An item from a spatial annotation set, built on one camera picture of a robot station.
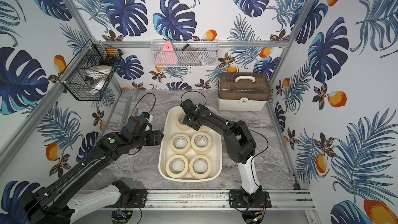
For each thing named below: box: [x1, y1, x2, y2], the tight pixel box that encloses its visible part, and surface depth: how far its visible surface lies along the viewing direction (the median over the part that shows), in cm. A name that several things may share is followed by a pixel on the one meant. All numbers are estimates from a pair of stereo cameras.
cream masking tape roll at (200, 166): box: [189, 155, 212, 179], surface depth 81 cm
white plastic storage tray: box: [158, 105, 223, 183], surface depth 86 cm
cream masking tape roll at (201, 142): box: [190, 131, 212, 155], surface depth 89 cm
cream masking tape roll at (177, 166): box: [165, 154, 190, 179], surface depth 81 cm
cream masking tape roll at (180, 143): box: [170, 133, 192, 156], surface depth 88 cm
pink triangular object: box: [153, 40, 179, 66], surface depth 92 cm
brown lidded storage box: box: [217, 72, 272, 112], surface depth 99 cm
